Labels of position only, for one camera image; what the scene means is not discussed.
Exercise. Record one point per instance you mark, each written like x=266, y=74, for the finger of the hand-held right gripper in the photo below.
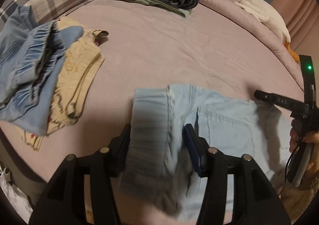
x=279, y=101

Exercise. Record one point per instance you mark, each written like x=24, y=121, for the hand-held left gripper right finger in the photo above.
x=192, y=144

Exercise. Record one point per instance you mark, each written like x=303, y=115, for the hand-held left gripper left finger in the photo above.
x=121, y=149

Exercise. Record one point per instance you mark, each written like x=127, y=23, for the light blue denim pants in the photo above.
x=224, y=125

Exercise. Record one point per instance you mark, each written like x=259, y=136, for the person's right forearm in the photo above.
x=301, y=202

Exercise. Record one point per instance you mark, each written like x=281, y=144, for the cream knit pants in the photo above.
x=77, y=73

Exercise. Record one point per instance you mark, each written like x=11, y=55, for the crumpled blue denim pants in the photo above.
x=22, y=58

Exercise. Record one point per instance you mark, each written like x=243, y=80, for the person's right hand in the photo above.
x=312, y=140

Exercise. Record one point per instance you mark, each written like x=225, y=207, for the pink curtain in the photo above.
x=299, y=18

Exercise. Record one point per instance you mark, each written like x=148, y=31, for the pink comforter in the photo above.
x=236, y=25

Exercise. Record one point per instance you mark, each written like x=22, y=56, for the plain blue garment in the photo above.
x=37, y=112

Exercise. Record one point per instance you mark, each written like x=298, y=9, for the white goose plush toy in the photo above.
x=259, y=8

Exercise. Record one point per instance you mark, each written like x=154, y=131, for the pink bed sheet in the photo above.
x=154, y=48

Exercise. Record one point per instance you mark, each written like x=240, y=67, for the white plastic bag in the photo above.
x=11, y=190

